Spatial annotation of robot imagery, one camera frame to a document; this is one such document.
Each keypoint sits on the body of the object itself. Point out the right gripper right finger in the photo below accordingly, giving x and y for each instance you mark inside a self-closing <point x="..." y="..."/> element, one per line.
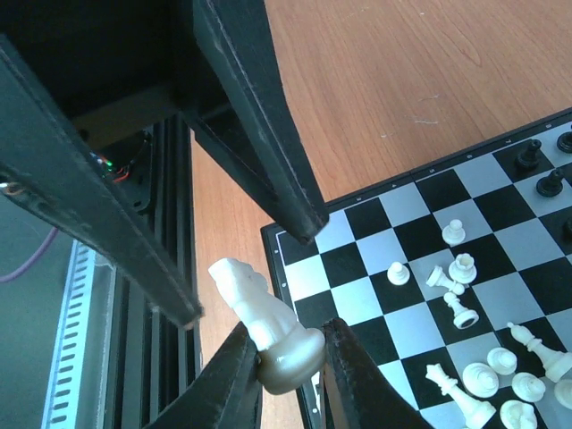
<point x="354" y="392"/>

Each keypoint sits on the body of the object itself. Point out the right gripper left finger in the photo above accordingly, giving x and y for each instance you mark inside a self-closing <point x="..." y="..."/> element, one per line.
<point x="226" y="394"/>

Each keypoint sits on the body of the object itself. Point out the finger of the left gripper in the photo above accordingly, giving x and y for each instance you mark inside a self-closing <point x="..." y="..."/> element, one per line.
<point x="243" y="121"/>
<point x="62" y="184"/>

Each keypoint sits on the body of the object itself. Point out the white knight piece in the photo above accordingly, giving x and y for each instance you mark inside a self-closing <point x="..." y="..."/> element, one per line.
<point x="290" y="354"/>

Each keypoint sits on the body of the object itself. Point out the black magnetic chess board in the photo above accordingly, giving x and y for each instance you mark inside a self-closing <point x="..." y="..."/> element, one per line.
<point x="521" y="244"/>

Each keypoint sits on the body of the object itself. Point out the white rook piece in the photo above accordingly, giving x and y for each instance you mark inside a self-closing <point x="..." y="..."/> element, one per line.
<point x="463" y="269"/>

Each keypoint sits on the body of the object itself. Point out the white pawn piece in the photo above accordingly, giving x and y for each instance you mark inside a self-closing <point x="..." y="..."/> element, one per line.
<point x="454" y="233"/>

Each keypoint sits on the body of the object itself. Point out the electronics board green led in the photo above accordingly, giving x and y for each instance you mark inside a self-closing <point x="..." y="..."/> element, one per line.
<point x="113" y="171"/>

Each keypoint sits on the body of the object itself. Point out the lying white pawn dark base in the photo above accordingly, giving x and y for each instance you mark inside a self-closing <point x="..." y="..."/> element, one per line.
<point x="463" y="317"/>

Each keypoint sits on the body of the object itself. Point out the lying white bishop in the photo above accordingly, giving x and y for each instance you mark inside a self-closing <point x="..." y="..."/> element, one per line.
<point x="555" y="363"/>

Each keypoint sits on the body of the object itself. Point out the black pawn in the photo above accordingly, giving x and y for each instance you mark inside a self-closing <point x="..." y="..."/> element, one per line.
<point x="551" y="185"/>
<point x="529" y="157"/>

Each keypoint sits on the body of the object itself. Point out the black aluminium rail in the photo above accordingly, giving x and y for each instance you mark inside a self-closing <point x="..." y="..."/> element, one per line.
<point x="152" y="362"/>

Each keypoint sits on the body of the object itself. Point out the light blue cable duct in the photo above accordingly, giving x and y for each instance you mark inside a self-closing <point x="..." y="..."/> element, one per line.
<point x="76" y="388"/>

